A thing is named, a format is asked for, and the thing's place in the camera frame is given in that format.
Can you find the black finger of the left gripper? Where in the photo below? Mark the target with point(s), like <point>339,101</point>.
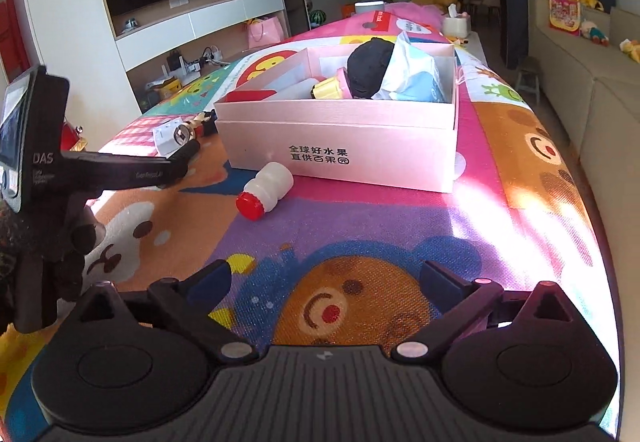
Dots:
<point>91,171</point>

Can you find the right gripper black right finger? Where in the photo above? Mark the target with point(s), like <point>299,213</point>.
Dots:
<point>462,305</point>

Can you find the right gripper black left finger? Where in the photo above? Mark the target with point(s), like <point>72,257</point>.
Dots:
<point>185,306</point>

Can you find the small cartoon boy figurine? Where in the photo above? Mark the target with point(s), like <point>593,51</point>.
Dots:
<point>202,124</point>

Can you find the white bottle with red cap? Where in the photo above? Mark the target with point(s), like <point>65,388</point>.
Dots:
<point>262,194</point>

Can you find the red and white foam rocket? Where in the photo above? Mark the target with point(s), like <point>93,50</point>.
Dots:
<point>299,91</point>

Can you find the blue and white tissue pack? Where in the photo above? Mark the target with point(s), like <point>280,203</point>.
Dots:
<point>411,75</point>

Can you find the pink and yellow toy clock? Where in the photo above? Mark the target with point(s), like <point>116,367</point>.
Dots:
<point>333,88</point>

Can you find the black plush cat toy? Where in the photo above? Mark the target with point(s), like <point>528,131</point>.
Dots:
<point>366,67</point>

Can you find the white power strip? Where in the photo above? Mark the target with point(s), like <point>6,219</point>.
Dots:
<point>170,136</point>

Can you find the white tv cabinet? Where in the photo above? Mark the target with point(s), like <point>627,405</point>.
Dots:
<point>76,39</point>

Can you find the colourful cartoon play mat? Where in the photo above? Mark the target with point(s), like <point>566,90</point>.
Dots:
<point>325,285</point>

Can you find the pink cardboard gift box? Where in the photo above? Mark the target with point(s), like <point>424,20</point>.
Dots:
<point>399,144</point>

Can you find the pink gift bag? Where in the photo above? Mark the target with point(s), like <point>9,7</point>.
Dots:
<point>265,31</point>

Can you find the small wooden stool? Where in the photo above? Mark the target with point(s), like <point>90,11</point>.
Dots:
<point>528,81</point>

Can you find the beige sofa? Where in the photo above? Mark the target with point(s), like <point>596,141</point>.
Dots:
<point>594,90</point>

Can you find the white tissue holder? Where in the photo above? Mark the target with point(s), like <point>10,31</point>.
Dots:
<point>456,25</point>

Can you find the small doll plush on sofa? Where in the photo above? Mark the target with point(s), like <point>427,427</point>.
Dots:
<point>593,33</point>

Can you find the colourful gift bag on sofa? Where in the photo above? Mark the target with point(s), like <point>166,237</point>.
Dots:
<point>565,15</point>

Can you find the yellow duck plush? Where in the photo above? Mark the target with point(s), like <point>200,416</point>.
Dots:
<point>631,48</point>

